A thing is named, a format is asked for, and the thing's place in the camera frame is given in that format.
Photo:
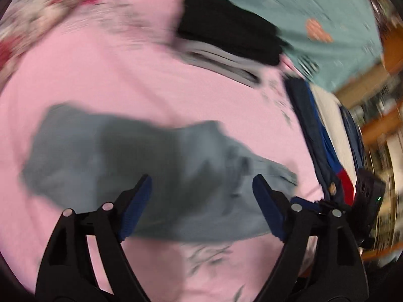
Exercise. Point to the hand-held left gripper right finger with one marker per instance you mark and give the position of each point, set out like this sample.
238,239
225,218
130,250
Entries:
270,210

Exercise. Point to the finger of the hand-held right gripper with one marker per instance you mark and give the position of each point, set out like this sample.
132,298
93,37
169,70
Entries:
307,202

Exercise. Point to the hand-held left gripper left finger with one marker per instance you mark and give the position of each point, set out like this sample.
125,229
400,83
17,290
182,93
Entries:
135,209

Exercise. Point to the grey-blue pants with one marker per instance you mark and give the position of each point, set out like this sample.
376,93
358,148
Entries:
176,170

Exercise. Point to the folded grey pants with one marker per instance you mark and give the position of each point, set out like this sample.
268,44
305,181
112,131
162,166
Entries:
220,63

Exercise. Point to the folded black pants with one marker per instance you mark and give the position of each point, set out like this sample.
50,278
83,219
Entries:
233,28

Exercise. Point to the blue and red garment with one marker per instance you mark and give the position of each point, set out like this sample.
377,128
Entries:
333,160

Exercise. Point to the dark blue denim jeans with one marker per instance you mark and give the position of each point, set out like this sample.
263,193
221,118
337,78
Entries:
354,138

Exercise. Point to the navy garment with bear patch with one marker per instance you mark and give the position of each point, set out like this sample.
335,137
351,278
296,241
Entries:
311,132

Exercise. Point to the wooden display shelf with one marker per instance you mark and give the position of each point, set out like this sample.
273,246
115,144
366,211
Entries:
384,107

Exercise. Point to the pink floral bedsheet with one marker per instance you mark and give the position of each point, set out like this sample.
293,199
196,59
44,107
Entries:
110,69

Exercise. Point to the teal heart print blanket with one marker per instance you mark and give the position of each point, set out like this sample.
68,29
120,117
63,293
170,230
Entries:
299,3

